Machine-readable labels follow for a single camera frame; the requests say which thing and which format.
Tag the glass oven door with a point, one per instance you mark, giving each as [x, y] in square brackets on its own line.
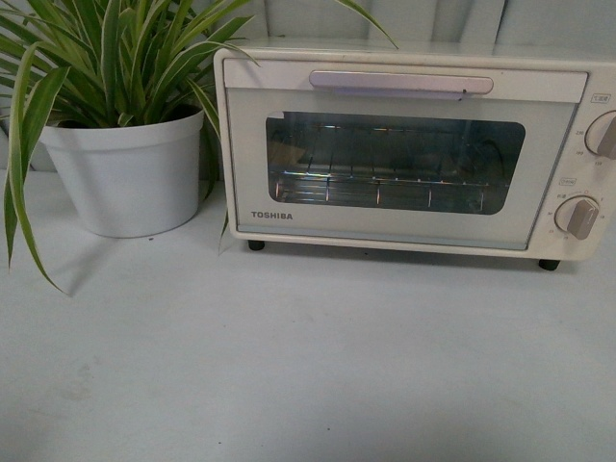
[385, 226]

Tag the cream Toshiba toaster oven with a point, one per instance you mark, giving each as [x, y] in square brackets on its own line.
[553, 72]

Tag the white plastic flower pot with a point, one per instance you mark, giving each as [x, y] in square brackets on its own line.
[133, 181]

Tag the green striped spider plant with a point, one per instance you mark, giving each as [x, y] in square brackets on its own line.
[103, 65]

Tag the lower beige timer knob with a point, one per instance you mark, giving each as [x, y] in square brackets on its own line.
[577, 215]

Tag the upper beige temperature knob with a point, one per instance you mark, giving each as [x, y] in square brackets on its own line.
[600, 138]

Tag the wire oven rack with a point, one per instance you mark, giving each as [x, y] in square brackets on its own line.
[329, 164]

